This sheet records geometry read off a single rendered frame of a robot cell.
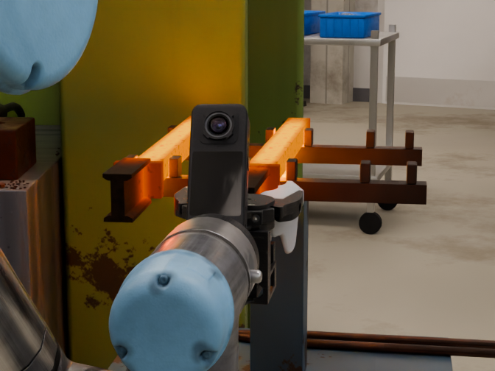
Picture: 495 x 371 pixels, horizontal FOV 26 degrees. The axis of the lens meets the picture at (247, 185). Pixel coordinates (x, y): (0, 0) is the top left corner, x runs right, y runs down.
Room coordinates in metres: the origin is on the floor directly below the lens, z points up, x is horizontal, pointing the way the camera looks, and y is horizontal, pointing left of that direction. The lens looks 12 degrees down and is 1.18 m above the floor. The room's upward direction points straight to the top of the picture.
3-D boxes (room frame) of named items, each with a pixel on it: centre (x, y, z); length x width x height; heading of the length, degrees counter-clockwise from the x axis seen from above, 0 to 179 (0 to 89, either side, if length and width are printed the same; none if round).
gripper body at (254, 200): (0.84, 0.02, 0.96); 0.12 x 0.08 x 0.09; 171
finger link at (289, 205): (0.89, -0.02, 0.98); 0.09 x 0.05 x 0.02; 152
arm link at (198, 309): (0.68, 0.04, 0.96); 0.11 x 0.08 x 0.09; 171
